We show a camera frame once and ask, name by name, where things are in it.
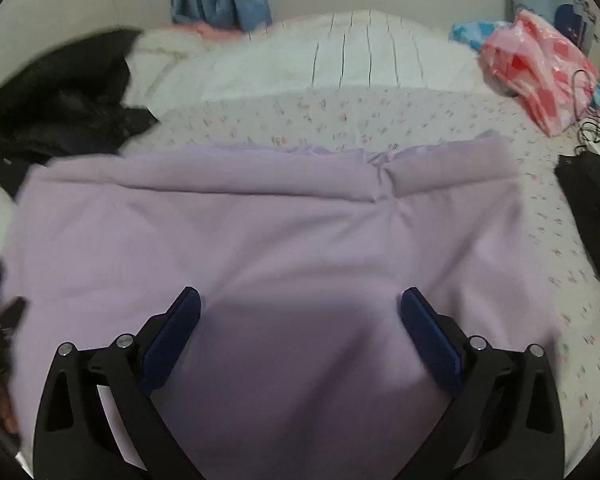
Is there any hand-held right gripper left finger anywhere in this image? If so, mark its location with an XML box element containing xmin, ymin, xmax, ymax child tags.
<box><xmin>32</xmin><ymin>286</ymin><xmax>206</xmax><ymax>480</ymax></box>

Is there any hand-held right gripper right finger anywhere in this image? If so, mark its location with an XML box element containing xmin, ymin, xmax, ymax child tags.
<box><xmin>401</xmin><ymin>287</ymin><xmax>566</xmax><ymax>480</ymax></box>

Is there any purple two-tone jacket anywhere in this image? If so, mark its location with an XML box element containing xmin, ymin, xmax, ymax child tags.
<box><xmin>2</xmin><ymin>130</ymin><xmax>563</xmax><ymax>480</ymax></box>

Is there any cherry print bed sheet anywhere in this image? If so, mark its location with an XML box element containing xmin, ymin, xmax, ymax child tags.
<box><xmin>150</xmin><ymin>85</ymin><xmax>600</xmax><ymax>461</ymax></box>

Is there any matte black padded jacket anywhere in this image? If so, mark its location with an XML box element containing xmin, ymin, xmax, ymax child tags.
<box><xmin>554</xmin><ymin>150</ymin><xmax>600</xmax><ymax>356</ymax></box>

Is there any shiny black puffer jacket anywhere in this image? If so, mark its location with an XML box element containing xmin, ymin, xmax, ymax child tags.
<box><xmin>0</xmin><ymin>27</ymin><xmax>159</xmax><ymax>200</ymax></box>

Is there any pink checkered plastic bag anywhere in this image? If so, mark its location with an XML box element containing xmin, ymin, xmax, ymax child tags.
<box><xmin>480</xmin><ymin>8</ymin><xmax>600</xmax><ymax>137</ymax></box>

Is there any white striped duvet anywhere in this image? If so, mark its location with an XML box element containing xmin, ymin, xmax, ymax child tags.
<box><xmin>130</xmin><ymin>10</ymin><xmax>491</xmax><ymax>107</ymax></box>

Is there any blue checkered bag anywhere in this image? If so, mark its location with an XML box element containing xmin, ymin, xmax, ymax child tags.
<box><xmin>450</xmin><ymin>20</ymin><xmax>511</xmax><ymax>53</ymax></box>

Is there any pink cloth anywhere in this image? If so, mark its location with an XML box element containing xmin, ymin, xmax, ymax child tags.
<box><xmin>172</xmin><ymin>21</ymin><xmax>246</xmax><ymax>41</ymax></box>

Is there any blue and pink boat curtain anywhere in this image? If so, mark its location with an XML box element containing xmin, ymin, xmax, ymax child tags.
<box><xmin>505</xmin><ymin>0</ymin><xmax>600</xmax><ymax>56</ymax></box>

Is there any black cable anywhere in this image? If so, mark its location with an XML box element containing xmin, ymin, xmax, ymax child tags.
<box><xmin>570</xmin><ymin>67</ymin><xmax>600</xmax><ymax>154</ymax></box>

